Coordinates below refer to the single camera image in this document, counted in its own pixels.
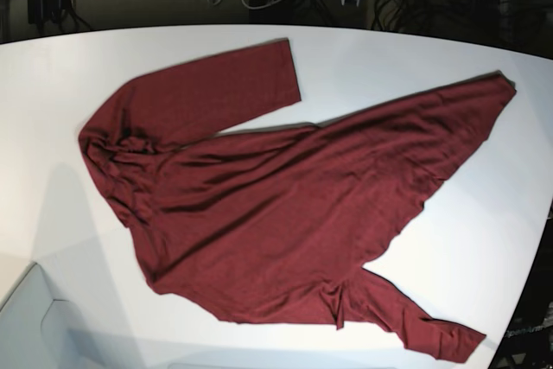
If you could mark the dark red long-sleeve t-shirt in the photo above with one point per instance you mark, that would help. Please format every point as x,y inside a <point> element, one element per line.
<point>276,226</point>

